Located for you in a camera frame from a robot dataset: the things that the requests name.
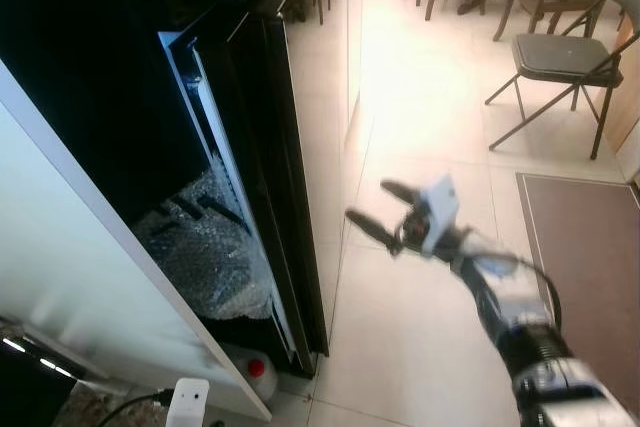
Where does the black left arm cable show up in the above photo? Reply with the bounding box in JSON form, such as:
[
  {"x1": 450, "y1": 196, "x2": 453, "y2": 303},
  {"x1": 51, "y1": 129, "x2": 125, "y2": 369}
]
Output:
[{"x1": 95, "y1": 390, "x2": 173, "y2": 427}]

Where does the light wooden cabinet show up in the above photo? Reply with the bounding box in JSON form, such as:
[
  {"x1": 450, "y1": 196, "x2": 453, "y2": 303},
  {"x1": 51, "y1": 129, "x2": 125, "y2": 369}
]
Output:
[{"x1": 603, "y1": 15, "x2": 640, "y2": 155}]

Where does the bubble wrap sheet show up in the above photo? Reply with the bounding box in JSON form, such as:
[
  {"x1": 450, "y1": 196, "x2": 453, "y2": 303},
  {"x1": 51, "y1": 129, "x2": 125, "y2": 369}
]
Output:
[{"x1": 135, "y1": 162, "x2": 277, "y2": 321}]

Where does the brown floor mat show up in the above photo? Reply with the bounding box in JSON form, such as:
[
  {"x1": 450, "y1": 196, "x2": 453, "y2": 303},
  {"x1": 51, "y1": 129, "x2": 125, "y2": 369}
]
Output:
[{"x1": 515, "y1": 172, "x2": 640, "y2": 418}]

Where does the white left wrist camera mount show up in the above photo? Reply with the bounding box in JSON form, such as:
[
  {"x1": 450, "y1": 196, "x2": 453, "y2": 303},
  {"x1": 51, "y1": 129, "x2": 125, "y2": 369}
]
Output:
[{"x1": 165, "y1": 377, "x2": 212, "y2": 427}]

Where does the white fridge door panel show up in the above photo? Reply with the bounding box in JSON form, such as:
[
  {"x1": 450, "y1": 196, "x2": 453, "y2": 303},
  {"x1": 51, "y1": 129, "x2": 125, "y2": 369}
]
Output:
[{"x1": 0, "y1": 57, "x2": 274, "y2": 423}]

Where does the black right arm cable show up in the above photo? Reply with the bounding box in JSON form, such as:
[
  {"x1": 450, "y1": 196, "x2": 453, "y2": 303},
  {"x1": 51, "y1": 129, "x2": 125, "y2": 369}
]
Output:
[{"x1": 470, "y1": 245, "x2": 563, "y2": 340}]

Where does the patterned floor mat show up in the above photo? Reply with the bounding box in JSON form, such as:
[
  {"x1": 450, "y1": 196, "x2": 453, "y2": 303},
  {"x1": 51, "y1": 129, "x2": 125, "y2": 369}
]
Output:
[{"x1": 50, "y1": 385, "x2": 171, "y2": 427}]

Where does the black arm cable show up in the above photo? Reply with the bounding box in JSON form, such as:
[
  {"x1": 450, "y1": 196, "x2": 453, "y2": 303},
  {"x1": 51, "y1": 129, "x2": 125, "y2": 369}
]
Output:
[
  {"x1": 95, "y1": 390, "x2": 173, "y2": 427},
  {"x1": 470, "y1": 245, "x2": 563, "y2": 340}
]

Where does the grey folding chair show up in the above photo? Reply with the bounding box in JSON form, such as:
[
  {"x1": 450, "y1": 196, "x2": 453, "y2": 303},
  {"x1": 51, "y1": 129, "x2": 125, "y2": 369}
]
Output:
[{"x1": 485, "y1": 0, "x2": 640, "y2": 161}]

